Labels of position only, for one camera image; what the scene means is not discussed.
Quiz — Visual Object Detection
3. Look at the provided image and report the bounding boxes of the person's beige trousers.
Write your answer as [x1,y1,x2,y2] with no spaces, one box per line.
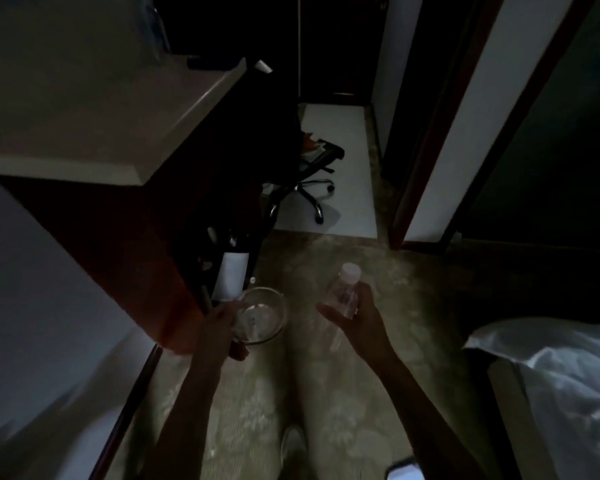
[285,334,341,435]

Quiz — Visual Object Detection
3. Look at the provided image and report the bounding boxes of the black office chair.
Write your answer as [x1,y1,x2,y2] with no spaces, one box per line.
[262,132,346,225]

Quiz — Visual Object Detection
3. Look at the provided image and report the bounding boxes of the person's white printed t-shirt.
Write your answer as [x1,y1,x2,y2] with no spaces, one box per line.
[387,457,425,480]

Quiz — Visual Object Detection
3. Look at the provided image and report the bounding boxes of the person's left forearm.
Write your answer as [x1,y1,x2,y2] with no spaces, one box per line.
[142,355,231,480]

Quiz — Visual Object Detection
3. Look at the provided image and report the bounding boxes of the bed with white duvet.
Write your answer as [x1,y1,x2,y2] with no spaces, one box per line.
[462,317,600,480]

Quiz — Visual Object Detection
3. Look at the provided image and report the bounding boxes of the white sneaker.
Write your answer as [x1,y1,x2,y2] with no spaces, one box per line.
[281,424,309,468]

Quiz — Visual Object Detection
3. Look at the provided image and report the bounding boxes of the person's right forearm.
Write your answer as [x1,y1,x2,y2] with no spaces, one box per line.
[375,353,486,480]

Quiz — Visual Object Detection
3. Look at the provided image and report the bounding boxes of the plain clear white-cap bottle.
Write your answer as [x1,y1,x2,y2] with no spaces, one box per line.
[319,263,363,345]

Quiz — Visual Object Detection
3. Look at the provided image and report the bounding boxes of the person's right hand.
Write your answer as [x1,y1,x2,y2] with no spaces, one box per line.
[315,282,399,371]

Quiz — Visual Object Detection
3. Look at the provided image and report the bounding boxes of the person's left hand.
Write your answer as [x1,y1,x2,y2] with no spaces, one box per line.
[199,301,251,369]

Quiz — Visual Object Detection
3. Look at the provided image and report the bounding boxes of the dark door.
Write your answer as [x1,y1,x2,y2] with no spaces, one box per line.
[249,0,301,145]

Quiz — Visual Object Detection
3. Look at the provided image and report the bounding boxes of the dark wooden door frame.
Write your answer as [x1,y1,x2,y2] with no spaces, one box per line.
[387,0,600,253]

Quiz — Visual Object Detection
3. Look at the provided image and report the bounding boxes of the white paper sheet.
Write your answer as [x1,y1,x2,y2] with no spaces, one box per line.
[212,252,251,301]

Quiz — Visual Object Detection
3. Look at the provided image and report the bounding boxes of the dark purple cloth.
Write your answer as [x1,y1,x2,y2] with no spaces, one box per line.
[186,54,231,71]

